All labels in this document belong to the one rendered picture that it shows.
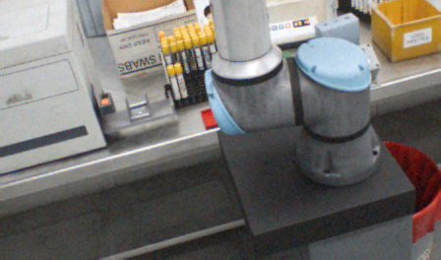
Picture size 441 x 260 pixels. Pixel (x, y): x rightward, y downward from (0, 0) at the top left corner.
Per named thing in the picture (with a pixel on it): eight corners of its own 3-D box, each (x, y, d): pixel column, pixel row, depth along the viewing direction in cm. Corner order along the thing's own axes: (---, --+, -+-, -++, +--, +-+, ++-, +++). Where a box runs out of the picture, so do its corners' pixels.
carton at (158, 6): (119, 81, 158) (103, 31, 149) (113, 35, 181) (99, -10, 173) (208, 58, 160) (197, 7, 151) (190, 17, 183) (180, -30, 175)
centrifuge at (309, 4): (246, 56, 157) (239, 15, 150) (237, 10, 181) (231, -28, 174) (336, 40, 155) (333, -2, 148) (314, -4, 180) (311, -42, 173)
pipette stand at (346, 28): (327, 68, 145) (324, 32, 139) (314, 56, 151) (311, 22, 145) (362, 56, 147) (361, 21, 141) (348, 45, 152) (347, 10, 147)
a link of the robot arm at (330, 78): (379, 132, 96) (379, 64, 88) (297, 144, 97) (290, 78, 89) (362, 90, 106) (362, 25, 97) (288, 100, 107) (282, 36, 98)
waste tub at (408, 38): (391, 64, 142) (391, 27, 136) (370, 39, 153) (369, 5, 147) (443, 51, 142) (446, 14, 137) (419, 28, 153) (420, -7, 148)
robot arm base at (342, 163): (397, 167, 103) (399, 124, 97) (320, 198, 100) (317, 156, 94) (352, 120, 115) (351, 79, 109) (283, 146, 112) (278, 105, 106)
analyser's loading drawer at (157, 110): (90, 142, 133) (83, 124, 130) (89, 126, 138) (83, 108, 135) (177, 119, 134) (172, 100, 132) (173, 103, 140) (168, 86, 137)
